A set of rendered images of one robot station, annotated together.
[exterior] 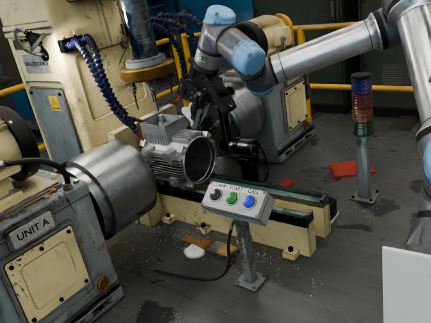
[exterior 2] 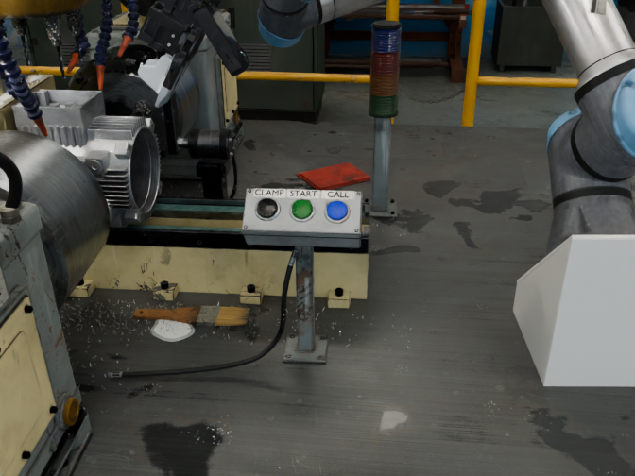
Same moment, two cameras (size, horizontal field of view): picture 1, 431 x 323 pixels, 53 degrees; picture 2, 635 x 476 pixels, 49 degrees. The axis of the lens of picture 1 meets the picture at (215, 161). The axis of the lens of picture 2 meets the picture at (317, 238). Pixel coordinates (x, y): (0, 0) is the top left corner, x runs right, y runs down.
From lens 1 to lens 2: 0.53 m
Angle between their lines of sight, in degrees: 33
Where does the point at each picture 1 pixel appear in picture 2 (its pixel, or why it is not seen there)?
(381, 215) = (418, 230)
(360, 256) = (431, 283)
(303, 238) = (358, 272)
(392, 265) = (581, 260)
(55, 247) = (12, 345)
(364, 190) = (382, 200)
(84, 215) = (36, 276)
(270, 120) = (205, 106)
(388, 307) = (563, 321)
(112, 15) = not seen: outside the picture
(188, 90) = (165, 30)
